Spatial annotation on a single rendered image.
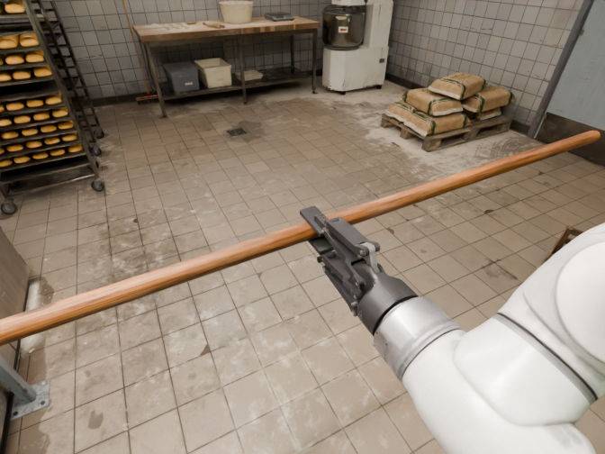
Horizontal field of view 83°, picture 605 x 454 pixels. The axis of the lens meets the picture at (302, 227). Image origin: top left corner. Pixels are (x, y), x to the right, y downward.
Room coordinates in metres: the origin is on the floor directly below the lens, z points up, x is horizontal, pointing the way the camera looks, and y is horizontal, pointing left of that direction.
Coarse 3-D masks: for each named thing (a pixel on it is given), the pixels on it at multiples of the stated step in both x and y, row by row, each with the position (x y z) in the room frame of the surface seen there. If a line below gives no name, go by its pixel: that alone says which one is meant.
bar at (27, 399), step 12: (0, 360) 0.73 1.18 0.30; (0, 372) 0.71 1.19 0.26; (12, 372) 0.73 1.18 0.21; (12, 384) 0.71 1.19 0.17; (24, 384) 0.74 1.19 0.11; (36, 384) 0.79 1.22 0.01; (48, 384) 0.79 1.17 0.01; (24, 396) 0.71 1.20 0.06; (36, 396) 0.73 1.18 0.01; (48, 396) 0.73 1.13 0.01; (12, 408) 0.68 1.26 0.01; (24, 408) 0.68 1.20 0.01; (36, 408) 0.68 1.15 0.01; (12, 420) 0.64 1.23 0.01
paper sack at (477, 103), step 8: (504, 88) 3.81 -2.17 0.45; (472, 96) 3.65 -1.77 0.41; (480, 96) 3.60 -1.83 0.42; (488, 96) 3.60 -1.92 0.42; (496, 96) 3.63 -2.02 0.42; (504, 96) 3.68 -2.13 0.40; (512, 96) 3.73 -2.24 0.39; (464, 104) 3.65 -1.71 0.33; (472, 104) 3.58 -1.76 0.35; (480, 104) 3.53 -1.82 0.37; (488, 104) 3.59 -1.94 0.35; (496, 104) 3.64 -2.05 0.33; (504, 104) 3.70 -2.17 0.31
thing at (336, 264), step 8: (320, 256) 0.40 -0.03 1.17; (336, 256) 0.40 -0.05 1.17; (328, 264) 0.38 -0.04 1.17; (336, 264) 0.37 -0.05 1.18; (336, 272) 0.36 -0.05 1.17; (344, 272) 0.35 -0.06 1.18; (344, 280) 0.34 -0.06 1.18; (352, 288) 0.32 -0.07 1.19; (352, 296) 0.31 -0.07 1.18; (360, 296) 0.30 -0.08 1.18
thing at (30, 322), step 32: (512, 160) 0.66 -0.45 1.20; (416, 192) 0.53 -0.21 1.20; (352, 224) 0.46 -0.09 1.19; (224, 256) 0.36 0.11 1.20; (256, 256) 0.38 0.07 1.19; (128, 288) 0.30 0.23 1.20; (160, 288) 0.31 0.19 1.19; (0, 320) 0.25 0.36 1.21; (32, 320) 0.25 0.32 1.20; (64, 320) 0.26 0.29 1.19
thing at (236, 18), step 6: (222, 6) 4.98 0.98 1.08; (228, 6) 4.93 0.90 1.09; (234, 6) 4.92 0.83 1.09; (240, 6) 4.94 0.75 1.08; (246, 6) 4.98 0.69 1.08; (252, 6) 5.13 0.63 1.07; (222, 12) 5.01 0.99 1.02; (228, 12) 4.94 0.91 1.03; (234, 12) 4.93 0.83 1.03; (240, 12) 4.94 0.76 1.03; (246, 12) 4.98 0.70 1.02; (228, 18) 4.97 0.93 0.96; (234, 18) 4.94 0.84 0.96; (240, 18) 4.95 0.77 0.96; (246, 18) 5.00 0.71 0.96
